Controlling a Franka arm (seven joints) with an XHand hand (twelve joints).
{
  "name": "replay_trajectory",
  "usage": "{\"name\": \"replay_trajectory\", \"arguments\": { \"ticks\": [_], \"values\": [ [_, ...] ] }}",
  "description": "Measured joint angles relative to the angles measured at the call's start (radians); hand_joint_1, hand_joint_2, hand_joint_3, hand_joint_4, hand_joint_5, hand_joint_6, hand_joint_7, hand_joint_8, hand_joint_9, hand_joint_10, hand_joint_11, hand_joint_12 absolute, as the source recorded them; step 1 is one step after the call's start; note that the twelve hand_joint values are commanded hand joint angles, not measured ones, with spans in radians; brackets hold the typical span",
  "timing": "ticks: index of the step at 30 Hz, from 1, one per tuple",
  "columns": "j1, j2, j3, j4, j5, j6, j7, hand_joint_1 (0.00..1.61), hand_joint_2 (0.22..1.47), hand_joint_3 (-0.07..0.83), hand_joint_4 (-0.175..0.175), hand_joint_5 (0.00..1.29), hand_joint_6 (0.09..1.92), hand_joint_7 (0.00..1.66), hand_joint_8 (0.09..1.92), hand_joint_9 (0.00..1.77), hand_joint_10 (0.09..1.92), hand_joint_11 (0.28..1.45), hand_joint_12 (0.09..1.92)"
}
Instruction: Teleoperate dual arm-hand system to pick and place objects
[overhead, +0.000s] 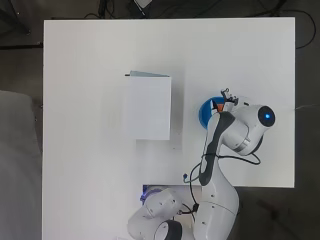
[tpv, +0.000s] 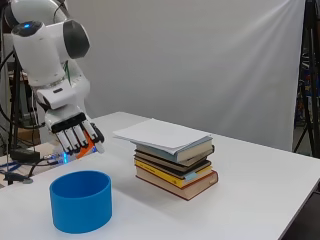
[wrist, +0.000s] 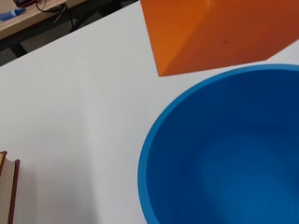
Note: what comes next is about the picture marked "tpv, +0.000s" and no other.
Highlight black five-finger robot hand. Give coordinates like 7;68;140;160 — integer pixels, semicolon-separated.
44;105;106;156

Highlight orange cube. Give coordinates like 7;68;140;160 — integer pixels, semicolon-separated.
75;130;98;160

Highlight brown cardboard box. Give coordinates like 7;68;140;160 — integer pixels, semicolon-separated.
17;126;41;142

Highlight black power adapter box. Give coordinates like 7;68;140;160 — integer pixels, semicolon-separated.
10;147;43;164

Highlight black upright stand pole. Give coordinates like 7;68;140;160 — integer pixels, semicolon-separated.
9;56;23;152

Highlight black clamp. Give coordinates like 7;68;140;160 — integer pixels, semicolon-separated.
3;170;35;186

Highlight blue round tub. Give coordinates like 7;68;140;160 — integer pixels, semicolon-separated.
49;170;113;235

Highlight yellow book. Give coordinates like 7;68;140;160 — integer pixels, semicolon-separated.
133;159;214;189

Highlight black book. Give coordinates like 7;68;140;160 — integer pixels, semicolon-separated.
133;155;213;178

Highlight grey-blue book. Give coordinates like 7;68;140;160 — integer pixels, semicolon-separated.
131;137;215;164

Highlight dark brown book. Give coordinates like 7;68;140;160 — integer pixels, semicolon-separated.
133;145;216;168

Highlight red-brown thick book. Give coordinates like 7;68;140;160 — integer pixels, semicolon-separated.
135;165;220;202

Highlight white hanging backdrop sheet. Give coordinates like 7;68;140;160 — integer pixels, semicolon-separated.
64;0;306;153

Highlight black tripod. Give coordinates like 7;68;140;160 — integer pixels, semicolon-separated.
292;0;320;158

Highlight blue cable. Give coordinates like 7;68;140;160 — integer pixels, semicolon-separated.
0;160;22;172

